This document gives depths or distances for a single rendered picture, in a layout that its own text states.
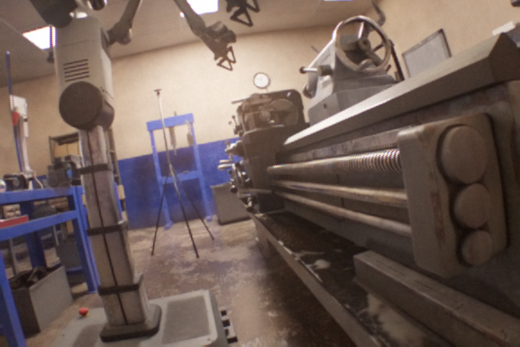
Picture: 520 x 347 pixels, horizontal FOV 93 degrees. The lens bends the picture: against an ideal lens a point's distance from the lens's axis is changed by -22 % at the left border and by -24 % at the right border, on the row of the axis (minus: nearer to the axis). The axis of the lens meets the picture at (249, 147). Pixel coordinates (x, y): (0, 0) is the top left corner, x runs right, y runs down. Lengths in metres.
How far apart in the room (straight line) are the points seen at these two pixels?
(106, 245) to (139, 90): 5.27
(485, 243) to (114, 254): 0.99
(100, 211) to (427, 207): 0.96
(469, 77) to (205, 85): 5.76
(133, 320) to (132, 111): 5.27
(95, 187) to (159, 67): 5.29
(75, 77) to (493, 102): 1.09
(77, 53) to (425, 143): 1.03
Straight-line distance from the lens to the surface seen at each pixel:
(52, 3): 1.06
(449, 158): 0.36
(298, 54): 6.49
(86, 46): 1.13
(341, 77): 1.13
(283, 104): 2.42
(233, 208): 4.49
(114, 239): 1.08
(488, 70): 0.42
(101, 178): 1.08
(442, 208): 0.38
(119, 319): 1.16
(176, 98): 6.02
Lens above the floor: 0.75
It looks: 4 degrees up
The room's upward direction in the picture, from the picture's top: 11 degrees counter-clockwise
